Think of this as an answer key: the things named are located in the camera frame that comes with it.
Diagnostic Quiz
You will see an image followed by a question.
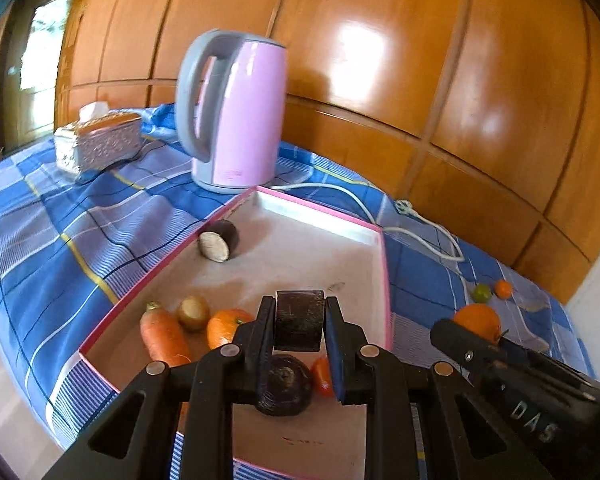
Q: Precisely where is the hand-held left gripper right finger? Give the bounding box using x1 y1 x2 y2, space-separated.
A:
325 296 563 480

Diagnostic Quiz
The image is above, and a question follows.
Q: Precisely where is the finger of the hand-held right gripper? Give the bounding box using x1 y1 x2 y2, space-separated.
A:
430 319 512 377
497 337 597 397

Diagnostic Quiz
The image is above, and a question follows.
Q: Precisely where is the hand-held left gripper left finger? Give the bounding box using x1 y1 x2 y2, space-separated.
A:
42 295 277 480

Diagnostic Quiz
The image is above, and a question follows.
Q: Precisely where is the red tomato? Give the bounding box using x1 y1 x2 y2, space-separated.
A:
311 356 335 397

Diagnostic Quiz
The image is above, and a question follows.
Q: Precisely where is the medium orange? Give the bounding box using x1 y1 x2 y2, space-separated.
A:
452 303 502 345

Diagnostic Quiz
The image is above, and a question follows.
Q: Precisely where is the dark cylindrical vegetable chunk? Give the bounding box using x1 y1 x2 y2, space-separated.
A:
274 290 326 352

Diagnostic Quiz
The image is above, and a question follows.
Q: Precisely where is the large orange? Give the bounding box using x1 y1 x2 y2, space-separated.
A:
206 308 256 351

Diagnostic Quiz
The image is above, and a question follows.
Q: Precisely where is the dark round vegetable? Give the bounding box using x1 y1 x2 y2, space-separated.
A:
255 354 315 417

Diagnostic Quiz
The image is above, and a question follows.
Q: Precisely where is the small pale vegetable piece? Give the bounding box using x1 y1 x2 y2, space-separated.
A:
176 296 211 332

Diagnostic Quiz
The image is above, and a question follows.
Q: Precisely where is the pink-rimmed cardboard box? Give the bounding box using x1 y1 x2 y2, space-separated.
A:
77 185 395 480

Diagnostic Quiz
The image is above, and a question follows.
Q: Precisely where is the dark chunk with white face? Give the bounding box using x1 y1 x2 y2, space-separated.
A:
198 219 241 263

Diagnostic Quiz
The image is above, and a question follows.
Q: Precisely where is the orange carrot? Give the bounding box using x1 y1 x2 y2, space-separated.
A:
140 301 193 368

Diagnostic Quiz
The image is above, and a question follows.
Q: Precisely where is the blue checked tablecloth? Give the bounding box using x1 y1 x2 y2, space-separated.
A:
0 104 598 453

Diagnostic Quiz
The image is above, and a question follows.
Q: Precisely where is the pink electric kettle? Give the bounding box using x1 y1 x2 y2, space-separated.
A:
175 29 288 195

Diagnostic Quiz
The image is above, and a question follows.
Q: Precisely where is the silver patterned tissue box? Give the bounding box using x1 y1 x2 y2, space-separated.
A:
54 101 143 176

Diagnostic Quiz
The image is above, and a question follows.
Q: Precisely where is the wooden wardrobe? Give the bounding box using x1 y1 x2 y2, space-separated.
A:
55 0 600 306

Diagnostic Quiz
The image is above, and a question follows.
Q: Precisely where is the wooden framed window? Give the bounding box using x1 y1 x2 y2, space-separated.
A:
0 0 88 161

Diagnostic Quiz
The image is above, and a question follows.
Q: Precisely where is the white power cable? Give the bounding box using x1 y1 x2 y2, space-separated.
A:
265 182 466 263

